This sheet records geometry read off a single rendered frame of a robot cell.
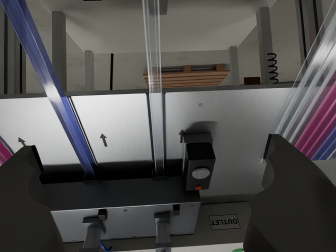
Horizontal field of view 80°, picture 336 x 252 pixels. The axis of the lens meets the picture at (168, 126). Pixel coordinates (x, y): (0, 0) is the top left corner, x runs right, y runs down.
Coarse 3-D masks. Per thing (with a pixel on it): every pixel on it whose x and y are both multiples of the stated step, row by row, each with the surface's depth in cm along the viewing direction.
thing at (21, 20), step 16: (0, 0) 16; (16, 0) 16; (16, 16) 16; (16, 32) 17; (32, 32) 17; (32, 48) 18; (32, 64) 19; (48, 64) 20; (48, 80) 20; (48, 96) 22; (64, 96) 23; (64, 112) 23; (64, 128) 25; (80, 144) 27; (80, 160) 29; (96, 176) 33
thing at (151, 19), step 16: (144, 0) 16; (144, 16) 17; (144, 32) 18; (160, 64) 20; (160, 80) 21; (160, 96) 23; (160, 112) 24; (160, 128) 26; (160, 144) 28; (160, 160) 31
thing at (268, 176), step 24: (288, 144) 10; (288, 168) 8; (312, 168) 8; (264, 192) 7; (288, 192) 7; (312, 192) 7; (264, 216) 6; (288, 216) 6; (312, 216) 6; (264, 240) 6; (288, 240) 6; (312, 240) 6
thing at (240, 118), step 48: (0, 96) 23; (96, 96) 24; (144, 96) 24; (192, 96) 24; (240, 96) 25; (48, 144) 28; (96, 144) 29; (144, 144) 30; (240, 144) 31; (240, 192) 41
